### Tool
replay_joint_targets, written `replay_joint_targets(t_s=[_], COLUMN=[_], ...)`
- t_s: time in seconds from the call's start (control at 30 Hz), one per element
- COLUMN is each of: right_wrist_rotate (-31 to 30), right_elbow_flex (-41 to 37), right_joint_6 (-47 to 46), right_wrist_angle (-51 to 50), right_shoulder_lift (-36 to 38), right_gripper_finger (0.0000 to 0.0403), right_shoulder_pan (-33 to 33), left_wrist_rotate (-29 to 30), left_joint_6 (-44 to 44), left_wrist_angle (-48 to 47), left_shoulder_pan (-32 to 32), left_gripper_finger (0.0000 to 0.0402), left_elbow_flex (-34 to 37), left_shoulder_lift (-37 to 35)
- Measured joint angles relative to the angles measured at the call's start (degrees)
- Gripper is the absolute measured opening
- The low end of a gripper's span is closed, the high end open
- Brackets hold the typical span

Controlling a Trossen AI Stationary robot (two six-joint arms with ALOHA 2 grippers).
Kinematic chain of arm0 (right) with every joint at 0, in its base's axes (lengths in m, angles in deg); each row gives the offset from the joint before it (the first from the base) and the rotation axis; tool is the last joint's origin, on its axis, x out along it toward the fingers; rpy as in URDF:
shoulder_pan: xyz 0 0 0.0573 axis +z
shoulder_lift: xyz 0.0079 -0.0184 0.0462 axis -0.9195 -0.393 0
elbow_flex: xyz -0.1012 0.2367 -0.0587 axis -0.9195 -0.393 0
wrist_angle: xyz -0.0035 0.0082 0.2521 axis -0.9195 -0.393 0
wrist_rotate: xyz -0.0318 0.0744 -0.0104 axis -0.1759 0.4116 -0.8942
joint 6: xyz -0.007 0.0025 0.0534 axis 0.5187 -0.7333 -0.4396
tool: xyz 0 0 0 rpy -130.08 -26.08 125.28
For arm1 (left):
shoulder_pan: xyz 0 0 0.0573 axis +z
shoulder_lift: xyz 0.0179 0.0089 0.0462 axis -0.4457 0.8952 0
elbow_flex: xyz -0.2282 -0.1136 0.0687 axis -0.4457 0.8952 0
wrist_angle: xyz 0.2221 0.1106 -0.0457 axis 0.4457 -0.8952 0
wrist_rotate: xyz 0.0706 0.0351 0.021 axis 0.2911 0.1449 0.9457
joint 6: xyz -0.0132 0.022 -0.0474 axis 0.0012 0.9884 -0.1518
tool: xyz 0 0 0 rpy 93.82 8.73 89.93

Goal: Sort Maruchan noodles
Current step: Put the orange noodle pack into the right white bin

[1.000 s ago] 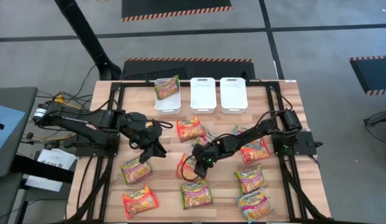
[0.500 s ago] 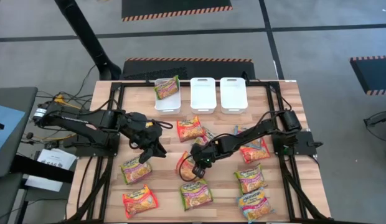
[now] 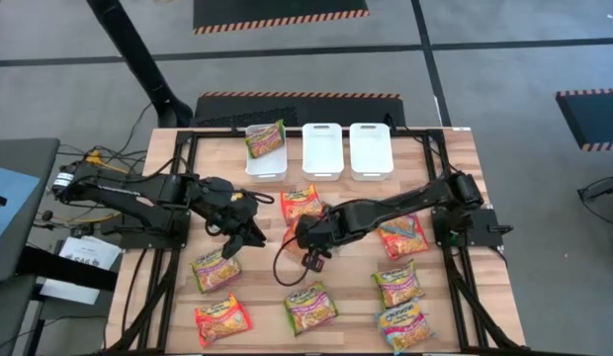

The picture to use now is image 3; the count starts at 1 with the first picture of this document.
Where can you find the orange Maruchan ramen pack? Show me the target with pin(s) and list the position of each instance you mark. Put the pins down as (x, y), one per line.
(289, 238)
(222, 320)
(403, 242)
(299, 203)

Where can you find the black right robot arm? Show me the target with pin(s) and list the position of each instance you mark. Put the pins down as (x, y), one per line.
(395, 205)

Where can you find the black aluminium table frame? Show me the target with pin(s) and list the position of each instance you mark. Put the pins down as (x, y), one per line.
(217, 134)

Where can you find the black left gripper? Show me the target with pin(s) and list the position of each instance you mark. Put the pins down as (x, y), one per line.
(227, 205)

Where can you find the green Maruchan ramen pack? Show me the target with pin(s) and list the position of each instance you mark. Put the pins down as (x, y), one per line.
(265, 139)
(215, 271)
(310, 309)
(398, 284)

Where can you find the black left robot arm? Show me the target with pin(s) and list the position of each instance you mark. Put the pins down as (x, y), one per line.
(138, 195)

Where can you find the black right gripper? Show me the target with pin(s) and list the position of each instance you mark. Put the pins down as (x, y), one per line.
(326, 230)

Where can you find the black desk beam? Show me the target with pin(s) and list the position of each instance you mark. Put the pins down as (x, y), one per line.
(64, 269)

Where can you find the white paper sheets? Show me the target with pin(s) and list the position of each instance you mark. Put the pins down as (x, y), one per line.
(86, 252)

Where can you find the grey side desk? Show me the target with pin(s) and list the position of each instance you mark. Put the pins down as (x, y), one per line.
(39, 158)

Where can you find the blue Maruchan ramen pack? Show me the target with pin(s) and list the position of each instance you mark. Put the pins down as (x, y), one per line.
(404, 327)

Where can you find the black striped-edge floor mat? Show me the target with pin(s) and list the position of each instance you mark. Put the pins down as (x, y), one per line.
(590, 118)
(299, 110)
(282, 14)

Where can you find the white plastic bin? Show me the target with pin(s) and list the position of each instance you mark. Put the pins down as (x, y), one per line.
(267, 170)
(323, 153)
(371, 153)

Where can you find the black camera stand pole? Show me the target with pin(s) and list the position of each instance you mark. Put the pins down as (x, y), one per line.
(133, 54)

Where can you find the blue sheet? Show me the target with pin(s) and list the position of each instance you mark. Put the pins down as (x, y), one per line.
(10, 203)

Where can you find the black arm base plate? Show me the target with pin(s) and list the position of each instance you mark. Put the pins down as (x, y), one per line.
(138, 242)
(479, 225)

